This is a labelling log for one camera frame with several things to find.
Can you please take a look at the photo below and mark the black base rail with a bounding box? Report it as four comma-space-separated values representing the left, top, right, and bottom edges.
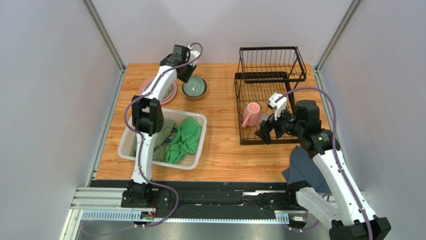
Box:
89, 180, 308, 222

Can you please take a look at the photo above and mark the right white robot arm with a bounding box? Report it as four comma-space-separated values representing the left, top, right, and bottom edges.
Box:
255, 98, 392, 240

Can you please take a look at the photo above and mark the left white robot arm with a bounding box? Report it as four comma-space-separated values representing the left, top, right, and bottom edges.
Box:
121, 44, 203, 208

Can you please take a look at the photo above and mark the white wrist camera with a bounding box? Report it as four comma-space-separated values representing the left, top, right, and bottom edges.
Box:
188, 45, 200, 67
267, 92, 288, 121

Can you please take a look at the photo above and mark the olive green cloth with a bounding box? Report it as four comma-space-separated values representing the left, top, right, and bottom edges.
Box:
131, 117, 178, 163

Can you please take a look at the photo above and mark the light green bowl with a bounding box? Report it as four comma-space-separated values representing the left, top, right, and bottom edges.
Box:
182, 75, 207, 95

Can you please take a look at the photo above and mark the pink plate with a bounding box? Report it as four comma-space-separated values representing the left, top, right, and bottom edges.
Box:
139, 77, 178, 106

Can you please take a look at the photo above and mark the black wire dish rack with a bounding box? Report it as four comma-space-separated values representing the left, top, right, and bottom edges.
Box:
234, 46, 307, 146

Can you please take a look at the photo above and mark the aluminium frame rail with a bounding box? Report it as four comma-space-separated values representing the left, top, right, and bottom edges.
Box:
59, 186, 382, 240

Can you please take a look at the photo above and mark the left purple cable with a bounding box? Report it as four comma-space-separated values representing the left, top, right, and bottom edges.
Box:
123, 42, 204, 229

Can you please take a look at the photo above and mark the white plastic basket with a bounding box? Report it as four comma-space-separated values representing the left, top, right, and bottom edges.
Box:
117, 108, 207, 170

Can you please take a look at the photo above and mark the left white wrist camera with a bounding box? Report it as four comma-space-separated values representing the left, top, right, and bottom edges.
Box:
188, 45, 200, 67

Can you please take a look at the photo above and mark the clear glass cup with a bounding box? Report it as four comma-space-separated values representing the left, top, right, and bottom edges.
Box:
259, 113, 271, 124

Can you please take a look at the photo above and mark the brown speckled bowl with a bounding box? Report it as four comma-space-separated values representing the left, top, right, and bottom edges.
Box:
181, 75, 208, 101

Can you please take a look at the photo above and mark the bright green cloth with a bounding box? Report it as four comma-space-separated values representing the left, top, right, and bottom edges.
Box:
165, 117, 202, 164

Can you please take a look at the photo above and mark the dark blue cloth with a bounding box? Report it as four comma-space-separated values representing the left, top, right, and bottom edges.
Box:
281, 145, 332, 194

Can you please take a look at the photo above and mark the cream patterned plate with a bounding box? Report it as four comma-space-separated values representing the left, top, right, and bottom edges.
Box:
143, 79, 176, 102

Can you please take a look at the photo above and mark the pink mug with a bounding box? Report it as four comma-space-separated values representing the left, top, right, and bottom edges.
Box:
241, 102, 261, 128

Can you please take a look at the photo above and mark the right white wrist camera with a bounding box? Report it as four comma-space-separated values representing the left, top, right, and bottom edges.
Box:
267, 92, 288, 121

